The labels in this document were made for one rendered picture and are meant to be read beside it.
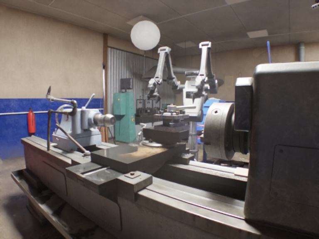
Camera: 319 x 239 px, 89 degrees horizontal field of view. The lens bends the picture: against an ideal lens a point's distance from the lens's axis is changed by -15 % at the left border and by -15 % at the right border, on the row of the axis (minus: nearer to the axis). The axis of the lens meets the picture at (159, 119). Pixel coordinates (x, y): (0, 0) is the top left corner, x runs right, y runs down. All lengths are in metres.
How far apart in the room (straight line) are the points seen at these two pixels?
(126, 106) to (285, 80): 5.10
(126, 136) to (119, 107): 0.89
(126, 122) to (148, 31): 2.56
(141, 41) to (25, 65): 2.81
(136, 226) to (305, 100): 0.86
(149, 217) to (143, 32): 4.37
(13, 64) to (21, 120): 1.27
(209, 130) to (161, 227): 0.46
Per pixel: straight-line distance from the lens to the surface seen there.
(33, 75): 5.12
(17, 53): 5.11
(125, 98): 5.50
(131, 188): 0.84
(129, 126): 5.45
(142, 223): 0.95
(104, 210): 1.15
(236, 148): 0.80
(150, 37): 4.85
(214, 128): 0.75
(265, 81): 0.58
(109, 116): 1.31
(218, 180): 1.05
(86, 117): 1.46
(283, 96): 0.58
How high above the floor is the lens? 1.22
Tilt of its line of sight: 5 degrees down
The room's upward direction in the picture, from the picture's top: straight up
